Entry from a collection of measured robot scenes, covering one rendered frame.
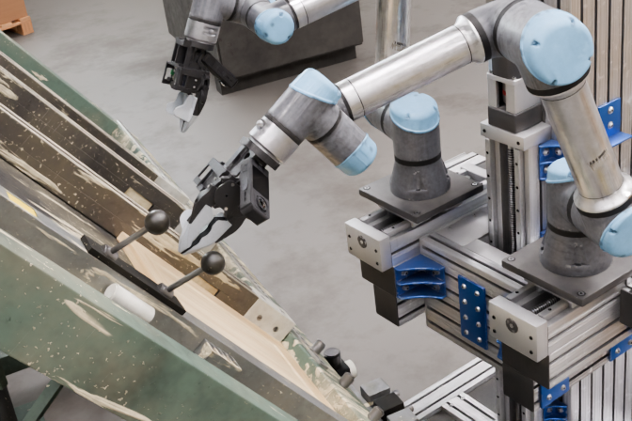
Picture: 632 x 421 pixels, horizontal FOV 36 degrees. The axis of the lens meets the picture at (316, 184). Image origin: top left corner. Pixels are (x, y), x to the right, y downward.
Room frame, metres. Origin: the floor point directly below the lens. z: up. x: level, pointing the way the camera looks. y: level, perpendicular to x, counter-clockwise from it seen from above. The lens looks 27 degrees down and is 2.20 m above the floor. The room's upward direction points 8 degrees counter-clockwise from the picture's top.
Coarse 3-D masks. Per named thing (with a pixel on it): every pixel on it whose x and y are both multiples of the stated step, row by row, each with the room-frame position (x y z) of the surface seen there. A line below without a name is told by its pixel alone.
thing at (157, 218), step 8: (152, 216) 1.26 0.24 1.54; (160, 216) 1.26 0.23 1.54; (168, 216) 1.28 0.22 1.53; (144, 224) 1.27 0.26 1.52; (152, 224) 1.26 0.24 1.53; (160, 224) 1.26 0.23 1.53; (168, 224) 1.27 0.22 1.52; (136, 232) 1.28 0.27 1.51; (144, 232) 1.27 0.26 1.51; (152, 232) 1.26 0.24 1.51; (160, 232) 1.26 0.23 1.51; (128, 240) 1.28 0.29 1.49; (104, 248) 1.29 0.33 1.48; (112, 248) 1.29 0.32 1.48; (120, 248) 1.28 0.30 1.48; (112, 256) 1.29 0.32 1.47
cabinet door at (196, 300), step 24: (120, 240) 1.67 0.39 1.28; (144, 264) 1.56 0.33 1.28; (168, 264) 1.72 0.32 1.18; (192, 288) 1.68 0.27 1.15; (192, 312) 1.49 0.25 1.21; (216, 312) 1.64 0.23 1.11; (240, 336) 1.58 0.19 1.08; (264, 336) 1.74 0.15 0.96; (264, 360) 1.54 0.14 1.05; (288, 360) 1.68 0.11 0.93; (312, 384) 1.63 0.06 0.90
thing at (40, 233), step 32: (0, 192) 1.24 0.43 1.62; (0, 224) 1.22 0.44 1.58; (32, 224) 1.23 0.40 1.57; (64, 256) 1.25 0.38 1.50; (96, 288) 1.26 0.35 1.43; (128, 288) 1.28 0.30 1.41; (160, 320) 1.29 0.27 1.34; (192, 320) 1.32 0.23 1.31; (256, 384) 1.34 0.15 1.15; (288, 384) 1.38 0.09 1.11; (320, 416) 1.38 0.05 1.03
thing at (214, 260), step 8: (208, 256) 1.29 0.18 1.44; (216, 256) 1.29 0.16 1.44; (200, 264) 1.30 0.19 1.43; (208, 264) 1.28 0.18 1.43; (216, 264) 1.28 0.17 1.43; (224, 264) 1.29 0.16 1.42; (192, 272) 1.31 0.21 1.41; (200, 272) 1.30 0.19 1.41; (208, 272) 1.28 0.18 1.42; (216, 272) 1.28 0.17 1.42; (184, 280) 1.31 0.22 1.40; (160, 288) 1.31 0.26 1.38; (168, 288) 1.31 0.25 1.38; (168, 296) 1.31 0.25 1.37
